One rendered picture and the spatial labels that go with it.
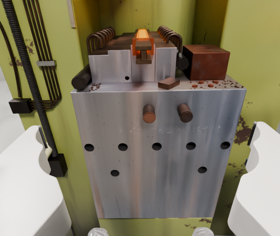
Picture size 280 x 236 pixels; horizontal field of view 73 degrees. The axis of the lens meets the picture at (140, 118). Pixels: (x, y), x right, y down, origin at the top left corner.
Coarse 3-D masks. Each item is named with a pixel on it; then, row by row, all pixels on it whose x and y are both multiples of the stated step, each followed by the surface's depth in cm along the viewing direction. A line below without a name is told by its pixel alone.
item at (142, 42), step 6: (138, 30) 64; (144, 30) 64; (138, 36) 49; (144, 36) 49; (132, 42) 40; (138, 42) 36; (144, 42) 36; (150, 42) 36; (138, 48) 32; (144, 48) 32; (150, 48) 32; (138, 54) 38; (144, 54) 33; (150, 54) 41; (138, 60) 33; (144, 60) 33; (150, 60) 33
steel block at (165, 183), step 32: (96, 96) 41; (128, 96) 41; (160, 96) 41; (192, 96) 41; (224, 96) 41; (96, 128) 45; (96, 160) 50; (128, 160) 50; (160, 160) 50; (192, 160) 50; (224, 160) 50; (96, 192) 56; (128, 192) 56; (160, 192) 56; (192, 192) 56
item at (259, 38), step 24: (216, 0) 57; (240, 0) 49; (264, 0) 49; (216, 24) 58; (240, 24) 52; (264, 24) 52; (240, 48) 55; (264, 48) 55; (240, 72) 58; (264, 72) 58; (264, 96) 62; (240, 120) 67; (264, 120) 67; (240, 144) 72; (240, 168) 78; (216, 216) 93
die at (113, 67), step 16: (112, 48) 44; (128, 48) 44; (160, 48) 42; (176, 48) 42; (96, 64) 44; (112, 64) 44; (128, 64) 44; (144, 64) 44; (160, 64) 44; (96, 80) 46; (112, 80) 46; (128, 80) 46; (144, 80) 46; (160, 80) 46
